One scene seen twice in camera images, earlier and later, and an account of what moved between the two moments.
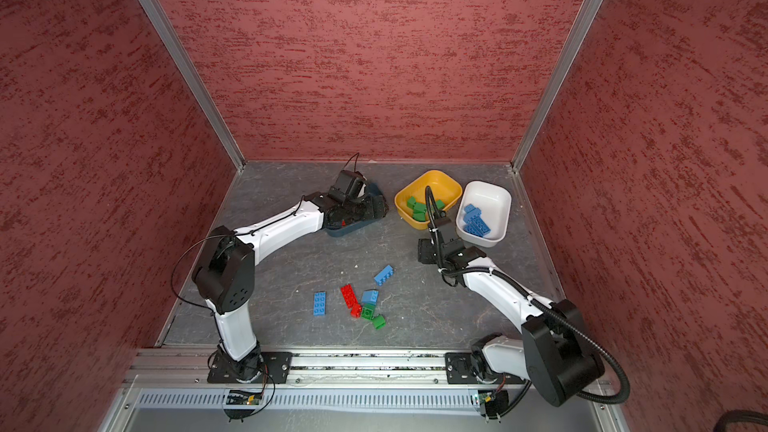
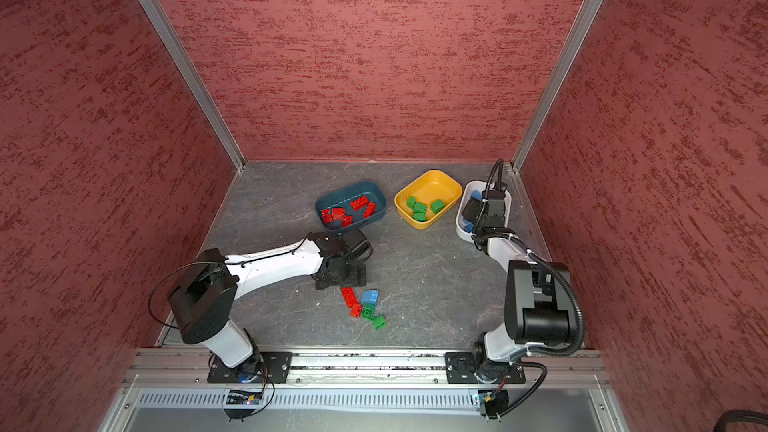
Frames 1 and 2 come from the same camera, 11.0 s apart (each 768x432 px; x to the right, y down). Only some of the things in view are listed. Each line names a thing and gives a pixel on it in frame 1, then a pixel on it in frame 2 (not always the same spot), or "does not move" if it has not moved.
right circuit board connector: (494, 402) does not move
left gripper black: (370, 212) to (356, 278)
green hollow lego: (368, 311) does not move
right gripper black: (424, 246) to (471, 207)
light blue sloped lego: (370, 296) does not move
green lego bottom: (379, 322) does not move
